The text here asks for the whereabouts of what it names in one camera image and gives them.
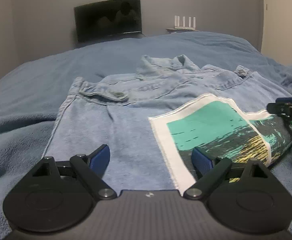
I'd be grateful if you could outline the white door with handle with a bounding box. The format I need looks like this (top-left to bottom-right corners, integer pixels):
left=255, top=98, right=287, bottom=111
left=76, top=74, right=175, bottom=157
left=261, top=0, right=292, bottom=66

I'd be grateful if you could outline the white wifi router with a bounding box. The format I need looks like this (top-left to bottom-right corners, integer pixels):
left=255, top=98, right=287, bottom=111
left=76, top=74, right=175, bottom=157
left=174, top=15, right=196, bottom=30

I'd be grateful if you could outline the blue fleece bed blanket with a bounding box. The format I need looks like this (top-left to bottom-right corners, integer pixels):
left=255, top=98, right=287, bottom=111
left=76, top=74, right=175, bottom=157
left=0, top=31, right=292, bottom=239

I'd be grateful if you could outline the small shelf under router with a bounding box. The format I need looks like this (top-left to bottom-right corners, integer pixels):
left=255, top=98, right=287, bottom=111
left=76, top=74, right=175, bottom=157
left=166, top=28, right=197, bottom=33

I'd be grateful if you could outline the black monitor screen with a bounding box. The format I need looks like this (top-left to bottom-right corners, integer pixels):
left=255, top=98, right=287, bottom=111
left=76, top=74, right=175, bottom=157
left=74, top=0, right=142, bottom=43

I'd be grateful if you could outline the light blue denim jacket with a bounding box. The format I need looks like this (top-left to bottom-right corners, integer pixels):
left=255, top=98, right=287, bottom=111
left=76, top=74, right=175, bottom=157
left=42, top=54, right=292, bottom=190

